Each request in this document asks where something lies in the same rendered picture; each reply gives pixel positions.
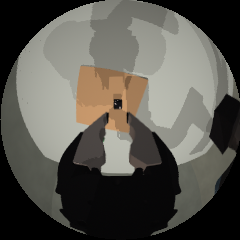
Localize orange flat mat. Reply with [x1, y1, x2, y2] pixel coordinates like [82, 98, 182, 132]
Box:
[76, 66, 148, 133]

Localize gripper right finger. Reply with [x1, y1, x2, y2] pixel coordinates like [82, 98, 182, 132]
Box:
[127, 112, 181, 195]

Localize black die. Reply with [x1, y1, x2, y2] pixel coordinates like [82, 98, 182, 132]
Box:
[114, 99, 122, 109]

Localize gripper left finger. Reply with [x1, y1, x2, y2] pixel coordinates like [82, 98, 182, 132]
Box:
[55, 112, 109, 195]

